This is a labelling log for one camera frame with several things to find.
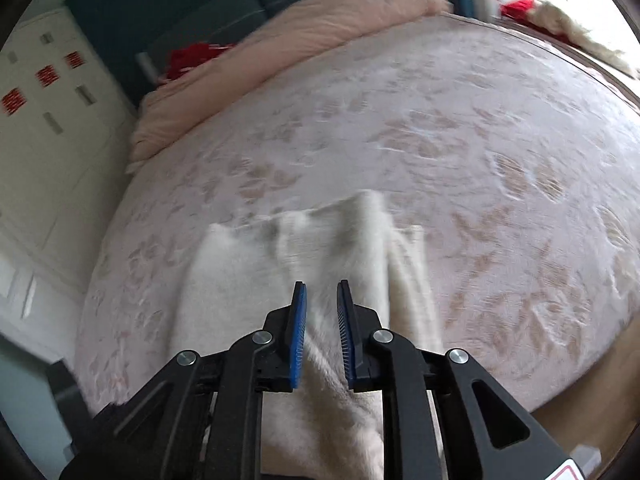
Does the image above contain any white sweater with black hearts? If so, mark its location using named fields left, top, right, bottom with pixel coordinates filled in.
left=170, top=189, right=447, bottom=480

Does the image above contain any pink duvet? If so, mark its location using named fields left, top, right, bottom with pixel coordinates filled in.
left=125, top=0, right=454, bottom=162

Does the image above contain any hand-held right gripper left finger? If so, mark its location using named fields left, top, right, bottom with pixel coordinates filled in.
left=60, top=280, right=307, bottom=480

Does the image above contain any red cushion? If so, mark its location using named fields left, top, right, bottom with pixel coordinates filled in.
left=500, top=0, right=540, bottom=22

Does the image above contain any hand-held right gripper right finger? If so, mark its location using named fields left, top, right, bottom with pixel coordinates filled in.
left=336, top=279, right=592, bottom=480

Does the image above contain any red cloth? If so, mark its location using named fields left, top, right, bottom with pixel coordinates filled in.
left=165, top=44, right=238, bottom=82

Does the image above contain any bed with floral pink cover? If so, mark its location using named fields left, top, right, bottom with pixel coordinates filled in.
left=75, top=12, right=640, bottom=411

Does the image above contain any blue padded headboard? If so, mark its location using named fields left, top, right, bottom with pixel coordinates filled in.
left=137, top=0, right=401, bottom=96

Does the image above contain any white wardrobe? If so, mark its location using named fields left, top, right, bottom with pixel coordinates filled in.
left=0, top=7, right=139, bottom=361

